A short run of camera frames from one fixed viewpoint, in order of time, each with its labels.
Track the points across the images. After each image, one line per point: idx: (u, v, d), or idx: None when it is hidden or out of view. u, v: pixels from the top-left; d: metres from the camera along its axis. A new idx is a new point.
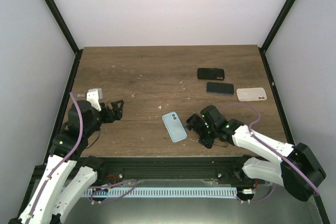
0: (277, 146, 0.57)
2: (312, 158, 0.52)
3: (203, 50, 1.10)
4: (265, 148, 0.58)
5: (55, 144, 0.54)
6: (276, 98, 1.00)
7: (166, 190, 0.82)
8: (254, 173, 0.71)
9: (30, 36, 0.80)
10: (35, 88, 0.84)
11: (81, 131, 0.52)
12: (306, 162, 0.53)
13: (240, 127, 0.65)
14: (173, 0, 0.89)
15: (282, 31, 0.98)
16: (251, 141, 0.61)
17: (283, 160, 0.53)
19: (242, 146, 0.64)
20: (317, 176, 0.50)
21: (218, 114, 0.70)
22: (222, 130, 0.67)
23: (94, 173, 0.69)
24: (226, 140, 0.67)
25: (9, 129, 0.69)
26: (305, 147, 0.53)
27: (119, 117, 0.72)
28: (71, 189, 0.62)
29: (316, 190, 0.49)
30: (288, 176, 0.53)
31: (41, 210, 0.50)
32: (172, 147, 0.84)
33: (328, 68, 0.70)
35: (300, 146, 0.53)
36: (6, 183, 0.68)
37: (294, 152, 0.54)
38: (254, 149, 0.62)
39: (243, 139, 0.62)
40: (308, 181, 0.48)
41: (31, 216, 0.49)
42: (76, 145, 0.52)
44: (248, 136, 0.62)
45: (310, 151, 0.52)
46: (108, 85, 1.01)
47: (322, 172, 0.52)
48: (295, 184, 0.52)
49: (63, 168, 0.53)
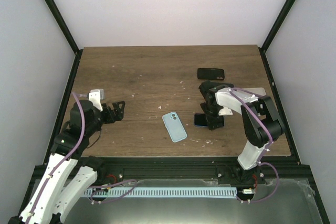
0: (246, 97, 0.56)
2: (275, 110, 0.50)
3: (203, 50, 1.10)
4: (234, 98, 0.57)
5: (56, 142, 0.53)
6: (275, 98, 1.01)
7: (166, 190, 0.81)
8: (244, 160, 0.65)
9: (31, 37, 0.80)
10: (35, 88, 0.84)
11: (83, 130, 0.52)
12: (268, 115, 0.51)
13: (223, 88, 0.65)
14: None
15: (282, 31, 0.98)
16: (227, 96, 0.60)
17: (243, 106, 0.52)
19: (222, 103, 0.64)
20: (275, 127, 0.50)
21: (210, 84, 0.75)
22: (208, 92, 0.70)
23: (94, 174, 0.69)
24: (212, 100, 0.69)
25: (9, 129, 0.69)
26: (269, 98, 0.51)
27: (121, 118, 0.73)
28: (70, 188, 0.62)
29: (270, 138, 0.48)
30: (245, 123, 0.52)
31: (42, 208, 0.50)
32: (172, 147, 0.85)
33: (328, 68, 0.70)
35: (264, 97, 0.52)
36: (6, 183, 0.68)
37: (259, 103, 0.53)
38: (230, 103, 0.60)
39: (222, 95, 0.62)
40: (262, 125, 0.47)
41: (31, 214, 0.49)
42: (79, 143, 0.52)
44: (227, 92, 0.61)
45: (272, 103, 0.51)
46: (108, 85, 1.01)
47: (281, 124, 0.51)
48: (250, 131, 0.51)
49: (64, 166, 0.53)
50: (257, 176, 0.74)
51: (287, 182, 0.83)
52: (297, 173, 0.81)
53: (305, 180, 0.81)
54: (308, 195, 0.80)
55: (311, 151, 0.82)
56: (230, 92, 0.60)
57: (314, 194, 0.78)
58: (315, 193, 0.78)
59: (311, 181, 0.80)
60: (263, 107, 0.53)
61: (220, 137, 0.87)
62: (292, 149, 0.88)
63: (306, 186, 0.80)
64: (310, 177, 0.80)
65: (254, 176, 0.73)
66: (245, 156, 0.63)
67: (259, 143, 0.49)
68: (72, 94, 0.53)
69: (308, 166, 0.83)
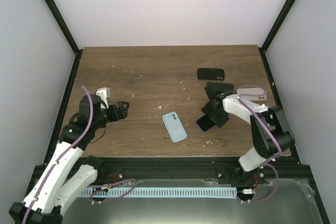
0: (255, 106, 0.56)
2: (284, 121, 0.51)
3: (203, 51, 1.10)
4: (243, 107, 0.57)
5: (64, 131, 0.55)
6: (276, 98, 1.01)
7: (166, 190, 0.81)
8: (247, 163, 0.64)
9: (31, 38, 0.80)
10: (34, 88, 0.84)
11: (90, 120, 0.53)
12: (278, 126, 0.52)
13: (232, 95, 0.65)
14: None
15: (282, 31, 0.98)
16: (235, 103, 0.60)
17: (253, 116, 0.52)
19: (230, 110, 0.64)
20: (285, 139, 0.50)
21: (218, 88, 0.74)
22: (216, 97, 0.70)
23: (95, 172, 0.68)
24: (219, 107, 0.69)
25: (9, 130, 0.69)
26: (279, 109, 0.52)
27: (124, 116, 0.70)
28: (71, 184, 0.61)
29: (279, 150, 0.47)
30: (254, 134, 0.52)
31: (46, 194, 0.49)
32: (172, 147, 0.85)
33: (329, 68, 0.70)
35: (274, 108, 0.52)
36: (6, 183, 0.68)
37: (269, 113, 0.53)
38: (238, 112, 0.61)
39: (229, 102, 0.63)
40: (272, 137, 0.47)
41: (35, 199, 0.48)
42: (85, 133, 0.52)
44: (234, 99, 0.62)
45: (282, 114, 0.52)
46: (108, 85, 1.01)
47: (291, 136, 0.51)
48: (259, 143, 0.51)
49: (71, 154, 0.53)
50: (258, 176, 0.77)
51: (286, 181, 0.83)
52: (297, 173, 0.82)
53: (305, 180, 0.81)
54: (308, 195, 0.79)
55: (310, 151, 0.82)
56: (239, 101, 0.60)
57: (314, 194, 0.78)
58: (315, 193, 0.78)
59: (312, 181, 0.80)
60: (273, 118, 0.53)
61: (220, 137, 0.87)
62: (292, 149, 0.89)
63: (306, 186, 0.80)
64: (310, 177, 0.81)
65: (254, 176, 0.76)
66: (249, 160, 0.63)
67: (267, 156, 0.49)
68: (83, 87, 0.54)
69: (308, 166, 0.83)
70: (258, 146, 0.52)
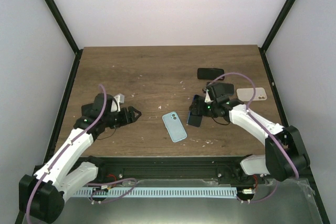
0: (269, 125, 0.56)
2: (300, 142, 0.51)
3: (203, 51, 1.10)
4: (257, 125, 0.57)
5: (80, 119, 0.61)
6: (275, 98, 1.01)
7: (166, 190, 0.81)
8: (249, 166, 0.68)
9: (31, 38, 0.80)
10: (34, 87, 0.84)
11: (103, 109, 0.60)
12: (293, 146, 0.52)
13: (238, 105, 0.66)
14: None
15: (282, 31, 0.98)
16: (248, 120, 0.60)
17: (269, 138, 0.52)
19: (238, 123, 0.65)
20: (301, 160, 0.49)
21: (222, 91, 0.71)
22: (221, 106, 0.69)
23: (96, 169, 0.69)
24: (224, 116, 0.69)
25: (9, 129, 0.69)
26: (295, 130, 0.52)
27: (133, 120, 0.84)
28: (73, 174, 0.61)
29: (296, 173, 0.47)
30: (270, 156, 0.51)
31: (58, 169, 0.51)
32: (172, 147, 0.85)
33: (329, 67, 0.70)
35: (290, 128, 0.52)
36: (6, 183, 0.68)
37: (283, 133, 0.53)
38: (249, 127, 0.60)
39: (240, 116, 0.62)
40: (289, 160, 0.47)
41: (48, 172, 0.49)
42: (97, 119, 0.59)
44: (243, 114, 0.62)
45: (298, 135, 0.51)
46: (108, 85, 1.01)
47: (306, 158, 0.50)
48: (275, 166, 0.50)
49: (84, 138, 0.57)
50: (258, 176, 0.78)
51: (287, 182, 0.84)
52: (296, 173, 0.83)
53: (305, 180, 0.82)
54: (308, 195, 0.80)
55: (310, 151, 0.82)
56: (251, 117, 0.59)
57: (314, 194, 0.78)
58: (315, 193, 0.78)
59: (312, 181, 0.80)
60: (287, 138, 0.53)
61: (220, 136, 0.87)
62: None
63: (306, 186, 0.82)
64: (309, 177, 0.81)
65: (254, 176, 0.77)
66: (252, 163, 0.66)
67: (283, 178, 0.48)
68: (101, 86, 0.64)
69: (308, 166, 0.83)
70: (272, 168, 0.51)
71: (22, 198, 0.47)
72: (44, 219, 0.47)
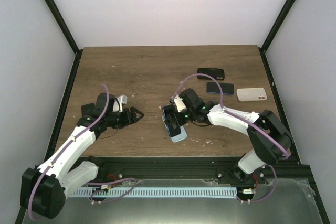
0: (246, 115, 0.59)
2: (279, 123, 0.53)
3: (203, 51, 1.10)
4: (237, 119, 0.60)
5: (83, 117, 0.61)
6: (275, 98, 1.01)
7: (166, 190, 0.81)
8: (247, 165, 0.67)
9: (31, 37, 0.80)
10: (34, 86, 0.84)
11: (105, 108, 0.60)
12: (273, 128, 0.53)
13: (213, 107, 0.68)
14: None
15: (282, 31, 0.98)
16: (227, 118, 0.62)
17: (250, 127, 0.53)
19: (218, 123, 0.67)
20: (285, 140, 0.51)
21: (196, 97, 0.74)
22: (199, 112, 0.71)
23: (96, 168, 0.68)
24: (205, 121, 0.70)
25: (9, 128, 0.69)
26: (271, 114, 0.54)
27: (136, 120, 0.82)
28: (74, 172, 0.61)
29: (285, 152, 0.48)
30: (255, 145, 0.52)
31: (61, 164, 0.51)
32: (172, 147, 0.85)
33: (328, 67, 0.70)
35: (265, 113, 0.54)
36: (6, 182, 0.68)
37: (261, 119, 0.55)
38: (230, 124, 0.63)
39: (219, 116, 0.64)
40: (275, 142, 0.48)
41: (51, 166, 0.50)
42: (99, 118, 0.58)
44: (220, 113, 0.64)
45: (274, 118, 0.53)
46: (108, 85, 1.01)
47: (289, 135, 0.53)
48: (263, 152, 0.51)
49: (86, 135, 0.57)
50: (258, 176, 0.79)
51: (287, 182, 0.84)
52: (297, 173, 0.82)
53: (305, 180, 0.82)
54: (308, 195, 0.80)
55: (311, 151, 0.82)
56: (229, 114, 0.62)
57: (314, 194, 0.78)
58: (315, 193, 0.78)
59: (312, 181, 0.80)
60: (265, 122, 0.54)
61: (220, 136, 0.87)
62: (292, 149, 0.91)
63: (306, 186, 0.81)
64: (310, 177, 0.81)
65: (254, 176, 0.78)
66: (250, 163, 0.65)
67: (274, 161, 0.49)
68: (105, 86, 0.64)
69: (308, 166, 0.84)
70: (261, 154, 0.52)
71: (23, 191, 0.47)
72: (45, 213, 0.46)
